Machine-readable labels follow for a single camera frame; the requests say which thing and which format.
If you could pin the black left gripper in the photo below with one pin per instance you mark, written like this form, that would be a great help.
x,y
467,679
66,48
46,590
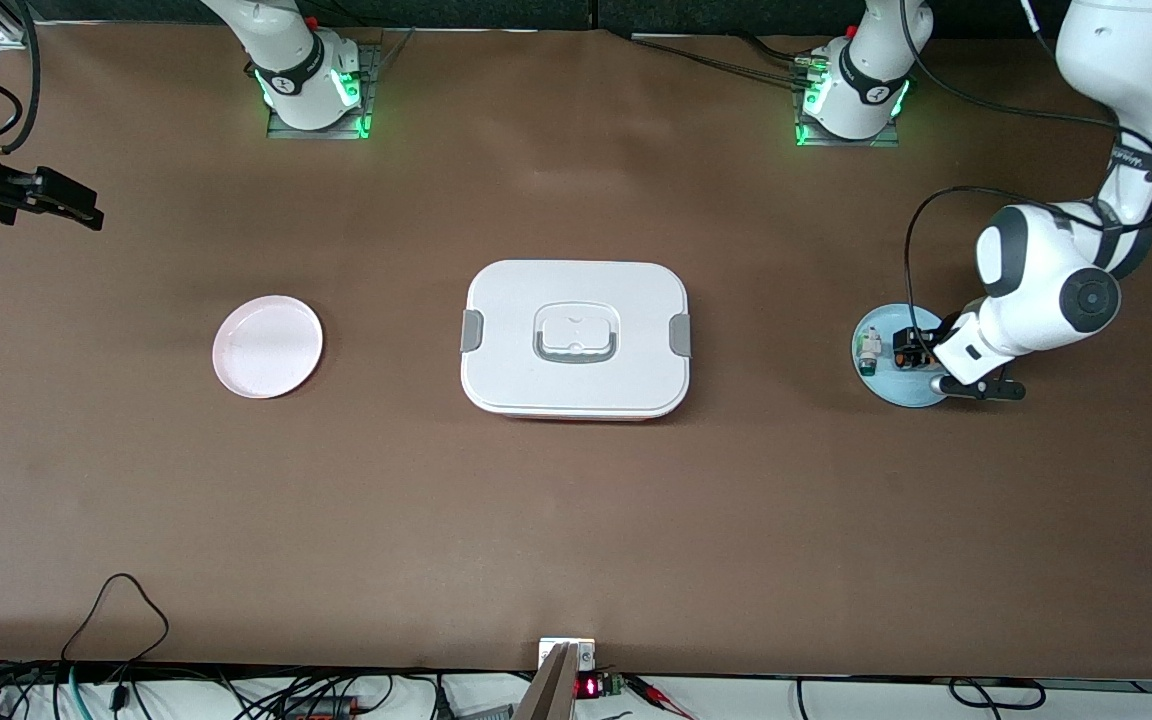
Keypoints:
x,y
919,343

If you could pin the orange black push-button switch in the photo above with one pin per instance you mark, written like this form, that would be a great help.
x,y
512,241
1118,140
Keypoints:
x,y
904,358

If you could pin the light blue round plate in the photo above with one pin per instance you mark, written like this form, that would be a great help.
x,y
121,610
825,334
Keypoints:
x,y
886,390

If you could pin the pink round plate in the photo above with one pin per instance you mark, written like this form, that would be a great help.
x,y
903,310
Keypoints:
x,y
266,360

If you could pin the red black test leads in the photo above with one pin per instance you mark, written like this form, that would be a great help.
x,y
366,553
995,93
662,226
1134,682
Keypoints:
x,y
671,705

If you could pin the red LED display board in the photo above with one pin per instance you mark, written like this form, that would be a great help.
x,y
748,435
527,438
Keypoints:
x,y
588,687

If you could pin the orange black connector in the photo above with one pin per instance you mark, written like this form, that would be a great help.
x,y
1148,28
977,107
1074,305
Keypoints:
x,y
321,712

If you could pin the white green push-button switch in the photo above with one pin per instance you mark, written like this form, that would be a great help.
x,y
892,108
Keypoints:
x,y
869,350

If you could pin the aluminium frame profile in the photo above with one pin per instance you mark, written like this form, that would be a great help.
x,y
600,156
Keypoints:
x,y
8,30

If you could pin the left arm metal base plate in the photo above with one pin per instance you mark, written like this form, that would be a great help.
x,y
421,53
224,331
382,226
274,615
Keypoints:
x,y
876,142

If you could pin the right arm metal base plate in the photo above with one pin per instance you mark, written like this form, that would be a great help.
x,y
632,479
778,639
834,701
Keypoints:
x,y
373,70

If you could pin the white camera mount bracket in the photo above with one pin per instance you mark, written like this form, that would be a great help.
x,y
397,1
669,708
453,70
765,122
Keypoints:
x,y
586,655

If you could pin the camera mount pole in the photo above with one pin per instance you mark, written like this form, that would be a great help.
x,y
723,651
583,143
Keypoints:
x,y
551,690

